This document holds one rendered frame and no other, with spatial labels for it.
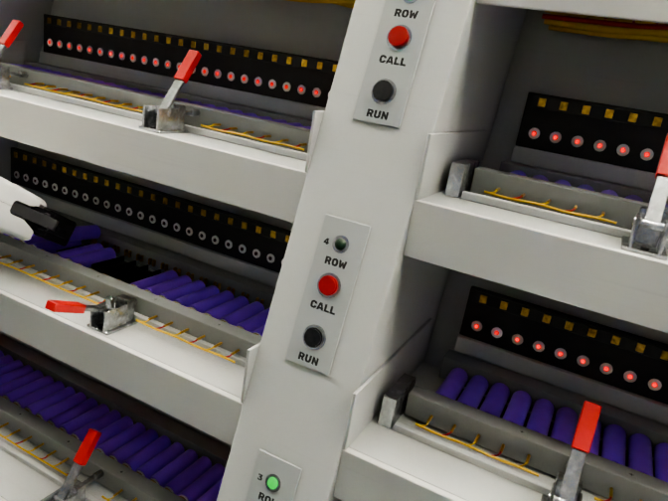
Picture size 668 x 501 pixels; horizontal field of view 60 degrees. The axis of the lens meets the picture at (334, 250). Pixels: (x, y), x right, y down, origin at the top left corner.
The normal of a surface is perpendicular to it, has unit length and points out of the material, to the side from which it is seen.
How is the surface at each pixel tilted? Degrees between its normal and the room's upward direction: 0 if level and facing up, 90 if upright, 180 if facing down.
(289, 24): 90
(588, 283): 105
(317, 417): 90
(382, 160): 90
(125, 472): 15
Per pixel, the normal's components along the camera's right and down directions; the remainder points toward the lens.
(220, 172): -0.45, 0.19
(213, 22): -0.39, -0.06
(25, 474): 0.16, -0.94
